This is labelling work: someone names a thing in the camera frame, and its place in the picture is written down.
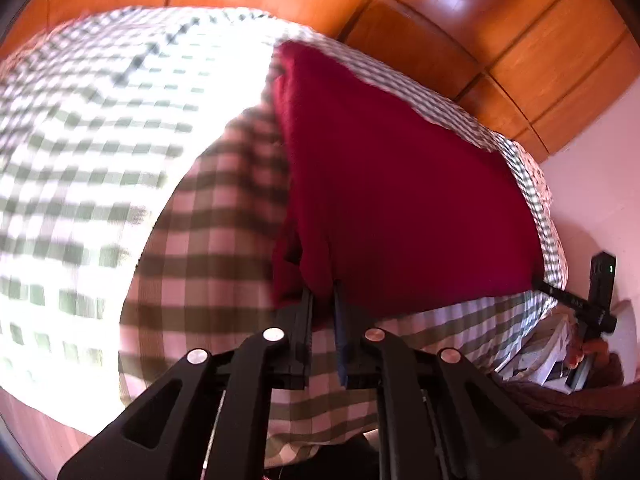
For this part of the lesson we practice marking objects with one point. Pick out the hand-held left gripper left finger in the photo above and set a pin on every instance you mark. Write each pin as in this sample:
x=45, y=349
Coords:
x=304, y=332

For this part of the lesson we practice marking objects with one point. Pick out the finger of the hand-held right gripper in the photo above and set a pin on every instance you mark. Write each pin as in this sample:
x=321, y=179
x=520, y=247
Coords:
x=562, y=296

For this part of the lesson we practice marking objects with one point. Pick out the wooden headboard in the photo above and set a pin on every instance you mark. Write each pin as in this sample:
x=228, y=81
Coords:
x=450, y=35

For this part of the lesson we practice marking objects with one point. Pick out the person's right forearm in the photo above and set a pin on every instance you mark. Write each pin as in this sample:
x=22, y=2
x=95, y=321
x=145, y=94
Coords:
x=560, y=395

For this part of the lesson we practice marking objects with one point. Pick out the red garment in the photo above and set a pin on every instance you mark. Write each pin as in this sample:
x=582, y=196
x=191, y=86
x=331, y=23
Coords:
x=400, y=185

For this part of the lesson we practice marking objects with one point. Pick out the person's right hand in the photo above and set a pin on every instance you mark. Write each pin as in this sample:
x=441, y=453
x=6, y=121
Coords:
x=575, y=355

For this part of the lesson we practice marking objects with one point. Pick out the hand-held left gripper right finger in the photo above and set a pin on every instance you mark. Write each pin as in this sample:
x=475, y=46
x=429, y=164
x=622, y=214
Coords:
x=341, y=342

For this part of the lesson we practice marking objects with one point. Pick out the green checked bed sheet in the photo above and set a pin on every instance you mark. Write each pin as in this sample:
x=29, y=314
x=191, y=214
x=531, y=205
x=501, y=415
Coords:
x=100, y=160

